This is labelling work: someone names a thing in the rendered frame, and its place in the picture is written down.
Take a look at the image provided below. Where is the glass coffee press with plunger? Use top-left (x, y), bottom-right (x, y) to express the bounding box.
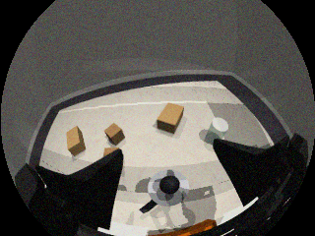
top-left (139, 169), bottom-right (189, 213)

